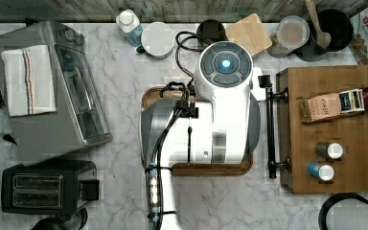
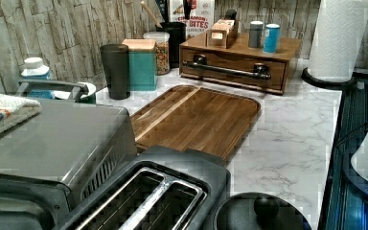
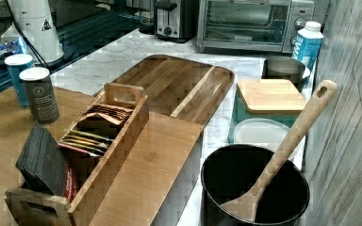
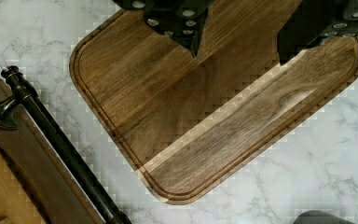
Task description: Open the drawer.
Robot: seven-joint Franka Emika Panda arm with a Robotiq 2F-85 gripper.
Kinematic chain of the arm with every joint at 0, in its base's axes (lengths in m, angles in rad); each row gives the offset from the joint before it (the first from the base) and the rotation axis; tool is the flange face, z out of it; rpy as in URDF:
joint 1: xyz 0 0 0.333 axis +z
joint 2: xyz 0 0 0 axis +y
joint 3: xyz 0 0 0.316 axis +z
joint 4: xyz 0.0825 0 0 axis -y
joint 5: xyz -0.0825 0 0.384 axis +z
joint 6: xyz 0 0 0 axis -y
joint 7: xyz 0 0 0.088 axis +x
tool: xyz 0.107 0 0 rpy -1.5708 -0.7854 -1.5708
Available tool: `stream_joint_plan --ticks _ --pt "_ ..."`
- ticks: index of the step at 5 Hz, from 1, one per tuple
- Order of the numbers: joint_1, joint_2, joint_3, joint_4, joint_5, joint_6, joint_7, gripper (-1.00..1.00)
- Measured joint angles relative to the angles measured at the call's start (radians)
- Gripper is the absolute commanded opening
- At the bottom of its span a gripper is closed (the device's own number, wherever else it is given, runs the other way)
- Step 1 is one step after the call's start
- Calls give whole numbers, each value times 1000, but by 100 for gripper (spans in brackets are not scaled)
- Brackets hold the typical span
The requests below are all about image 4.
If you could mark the walnut wooden cutting board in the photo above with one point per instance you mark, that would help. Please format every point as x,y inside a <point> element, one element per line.
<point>187,122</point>

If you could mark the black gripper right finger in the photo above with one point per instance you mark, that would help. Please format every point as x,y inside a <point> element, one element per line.
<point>314,21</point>

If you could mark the dark metal drawer handle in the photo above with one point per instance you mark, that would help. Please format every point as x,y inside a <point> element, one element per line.
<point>23,93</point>

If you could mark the black round object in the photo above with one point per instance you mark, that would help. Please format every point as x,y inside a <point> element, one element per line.
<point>319,217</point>

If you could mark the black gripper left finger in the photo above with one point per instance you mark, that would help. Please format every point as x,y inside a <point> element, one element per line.
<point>181,20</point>

